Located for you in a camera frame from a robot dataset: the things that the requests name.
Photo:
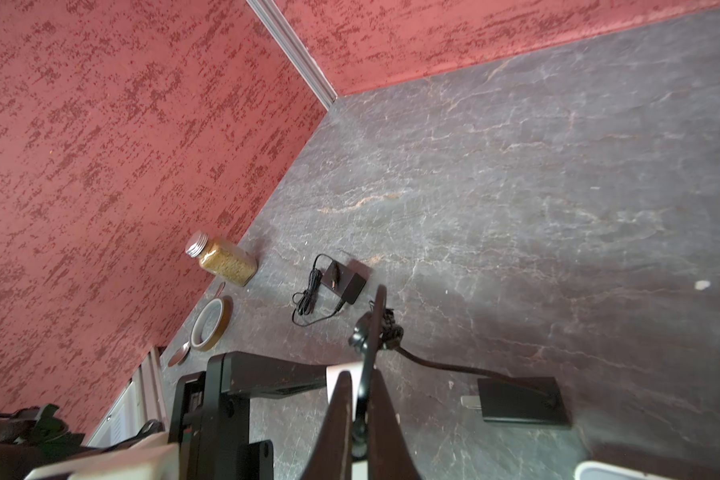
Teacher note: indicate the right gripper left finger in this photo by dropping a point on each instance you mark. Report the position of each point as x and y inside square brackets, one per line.
[331, 457]

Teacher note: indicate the black power adapter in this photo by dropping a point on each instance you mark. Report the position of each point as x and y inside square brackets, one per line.
[344, 282]
[534, 401]

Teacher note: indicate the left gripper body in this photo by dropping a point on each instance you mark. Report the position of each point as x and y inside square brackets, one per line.
[210, 422]

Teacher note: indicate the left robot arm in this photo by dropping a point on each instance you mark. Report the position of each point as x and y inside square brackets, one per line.
[35, 444]

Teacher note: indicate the spice jar with brown contents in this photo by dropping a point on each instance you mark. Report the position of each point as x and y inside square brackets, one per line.
[222, 258]

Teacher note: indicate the white switch near right arm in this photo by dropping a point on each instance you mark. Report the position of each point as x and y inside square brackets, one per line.
[595, 470]

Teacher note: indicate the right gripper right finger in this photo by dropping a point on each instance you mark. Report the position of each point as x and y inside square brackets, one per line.
[388, 456]

